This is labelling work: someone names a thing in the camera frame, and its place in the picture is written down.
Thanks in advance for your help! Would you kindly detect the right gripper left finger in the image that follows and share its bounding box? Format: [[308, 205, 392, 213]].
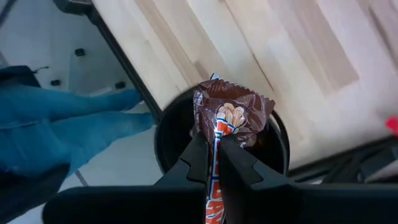
[[42, 132, 210, 224]]

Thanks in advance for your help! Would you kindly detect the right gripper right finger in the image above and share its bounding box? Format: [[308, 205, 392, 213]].
[[217, 133, 398, 224]]

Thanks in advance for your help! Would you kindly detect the black plastic bucket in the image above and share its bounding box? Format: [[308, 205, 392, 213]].
[[154, 85, 291, 179]]

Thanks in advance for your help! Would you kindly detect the person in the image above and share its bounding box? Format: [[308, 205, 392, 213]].
[[0, 64, 155, 224]]

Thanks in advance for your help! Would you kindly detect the small red clip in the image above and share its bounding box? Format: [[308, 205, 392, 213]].
[[384, 116, 398, 138]]

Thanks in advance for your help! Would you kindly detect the black table-level camera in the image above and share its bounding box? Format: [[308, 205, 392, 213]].
[[52, 0, 93, 15]]

